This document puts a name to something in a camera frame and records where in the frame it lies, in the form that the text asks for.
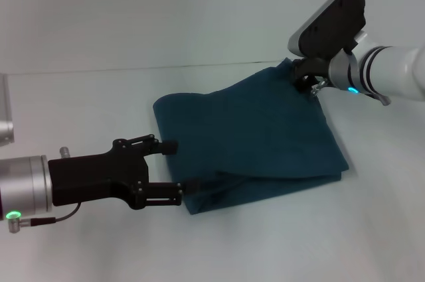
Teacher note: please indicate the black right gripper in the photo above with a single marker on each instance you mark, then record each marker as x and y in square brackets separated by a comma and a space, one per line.
[312, 69]

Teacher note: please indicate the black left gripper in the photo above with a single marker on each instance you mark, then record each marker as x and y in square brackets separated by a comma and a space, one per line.
[99, 176]

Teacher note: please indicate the teal t-shirt with FREE print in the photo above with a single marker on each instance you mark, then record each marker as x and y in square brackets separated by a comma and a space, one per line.
[249, 146]

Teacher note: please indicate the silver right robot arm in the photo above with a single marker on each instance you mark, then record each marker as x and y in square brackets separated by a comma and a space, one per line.
[382, 69]

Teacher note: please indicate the small silver wrist stub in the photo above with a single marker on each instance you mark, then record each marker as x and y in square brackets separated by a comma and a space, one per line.
[63, 152]

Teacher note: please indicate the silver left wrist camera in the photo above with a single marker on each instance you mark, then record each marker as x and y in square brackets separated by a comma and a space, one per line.
[6, 111]

